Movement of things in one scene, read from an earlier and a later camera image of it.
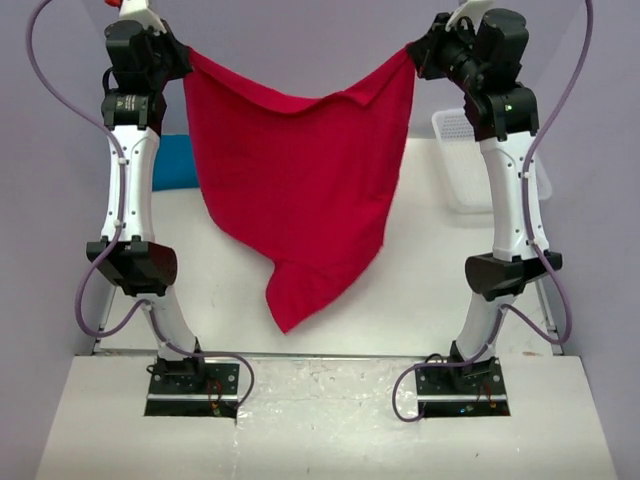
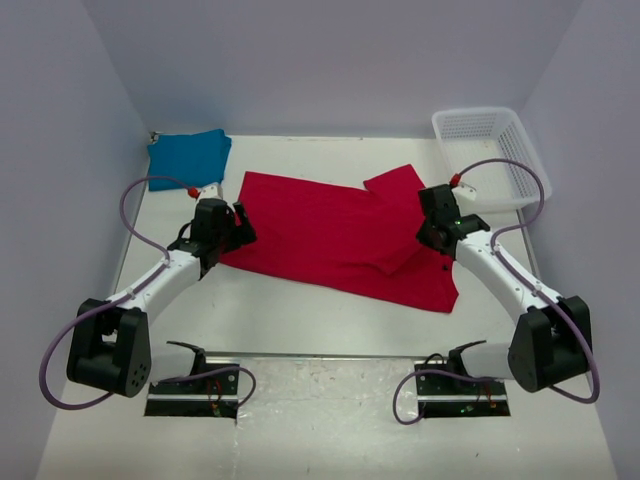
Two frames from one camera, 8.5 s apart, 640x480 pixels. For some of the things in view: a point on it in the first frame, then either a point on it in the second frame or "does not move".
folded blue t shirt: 174,166 does not move
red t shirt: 305,192 → 353,239
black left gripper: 179,50 → 246,232
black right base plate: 473,390 does not move
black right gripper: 429,48 → 423,236
